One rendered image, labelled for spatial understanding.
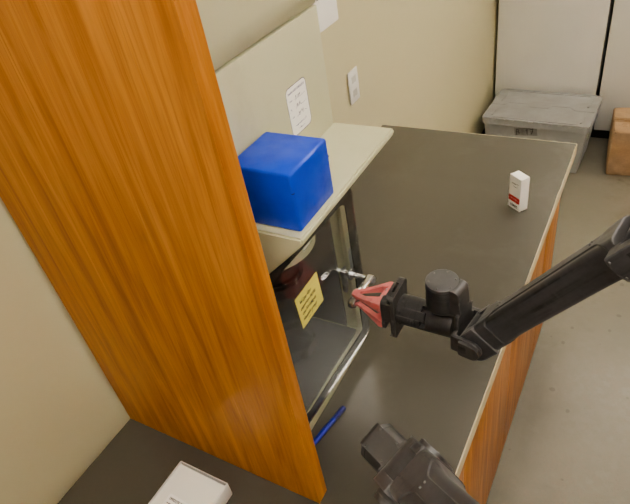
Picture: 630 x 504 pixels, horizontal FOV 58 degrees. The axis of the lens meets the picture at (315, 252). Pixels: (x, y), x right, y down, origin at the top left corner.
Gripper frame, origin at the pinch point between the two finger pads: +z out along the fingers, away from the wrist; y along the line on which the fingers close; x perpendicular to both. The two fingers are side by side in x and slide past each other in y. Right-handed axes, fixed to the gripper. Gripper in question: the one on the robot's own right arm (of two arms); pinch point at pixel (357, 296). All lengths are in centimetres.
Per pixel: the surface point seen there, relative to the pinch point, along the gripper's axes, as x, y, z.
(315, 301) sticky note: 7.6, 4.2, 4.4
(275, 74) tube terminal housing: 3.6, 45.7, 6.2
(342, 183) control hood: 7.1, 31.0, -4.6
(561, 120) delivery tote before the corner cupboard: -250, -88, 2
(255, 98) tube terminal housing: 9.4, 44.6, 6.1
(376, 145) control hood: -4.7, 31.0, -4.8
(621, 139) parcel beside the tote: -252, -97, -30
